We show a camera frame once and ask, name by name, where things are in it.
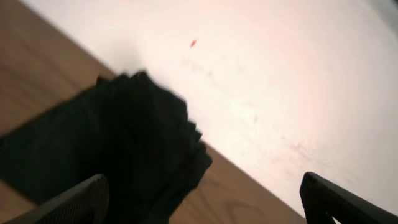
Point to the black pants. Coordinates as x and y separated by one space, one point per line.
134 132

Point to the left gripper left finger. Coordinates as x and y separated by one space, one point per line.
87 202

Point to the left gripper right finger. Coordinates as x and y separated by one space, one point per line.
325 202

